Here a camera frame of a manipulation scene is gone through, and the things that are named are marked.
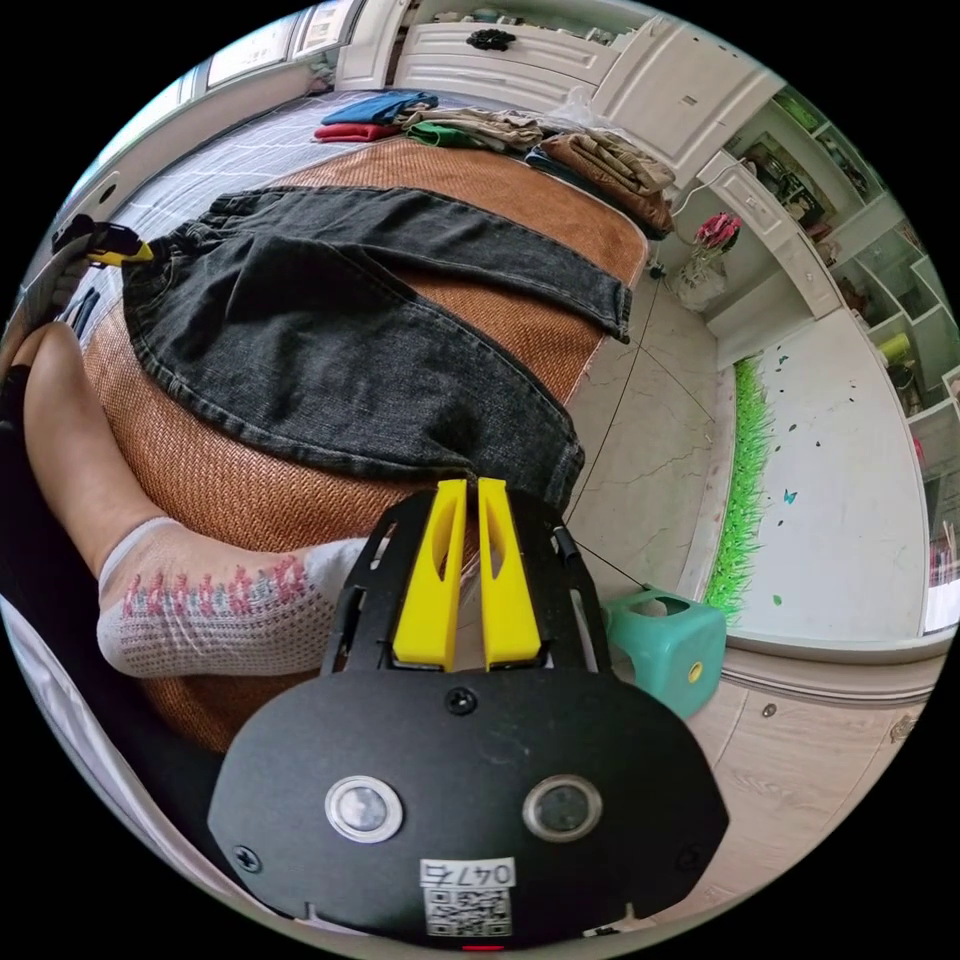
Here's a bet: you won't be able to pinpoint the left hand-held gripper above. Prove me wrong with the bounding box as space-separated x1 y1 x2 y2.
50 215 156 268

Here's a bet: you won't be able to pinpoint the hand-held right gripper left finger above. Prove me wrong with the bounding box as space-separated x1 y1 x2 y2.
392 479 469 670

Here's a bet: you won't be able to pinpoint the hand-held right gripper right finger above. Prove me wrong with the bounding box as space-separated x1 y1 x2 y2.
477 477 544 672

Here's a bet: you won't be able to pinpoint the black jeans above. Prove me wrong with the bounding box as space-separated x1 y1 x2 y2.
119 187 636 513

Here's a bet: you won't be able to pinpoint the green plastic stool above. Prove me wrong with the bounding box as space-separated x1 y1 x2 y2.
599 588 729 721

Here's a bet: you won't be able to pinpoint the bed with woven mat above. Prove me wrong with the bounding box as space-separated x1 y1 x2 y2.
20 88 676 756

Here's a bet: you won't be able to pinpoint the window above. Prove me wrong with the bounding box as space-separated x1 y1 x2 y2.
172 0 363 100

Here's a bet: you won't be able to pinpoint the artificial grass strip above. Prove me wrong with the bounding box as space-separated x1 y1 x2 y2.
703 355 775 625

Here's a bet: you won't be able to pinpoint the vase with pink flowers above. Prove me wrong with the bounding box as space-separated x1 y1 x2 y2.
673 211 745 313

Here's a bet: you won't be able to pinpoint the pile of clothes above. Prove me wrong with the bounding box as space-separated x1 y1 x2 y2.
312 89 678 235

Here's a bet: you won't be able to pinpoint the white cupboard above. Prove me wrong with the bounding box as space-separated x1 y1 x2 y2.
335 0 783 181

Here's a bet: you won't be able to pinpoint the white wall shelf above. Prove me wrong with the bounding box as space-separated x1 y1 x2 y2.
697 82 960 639

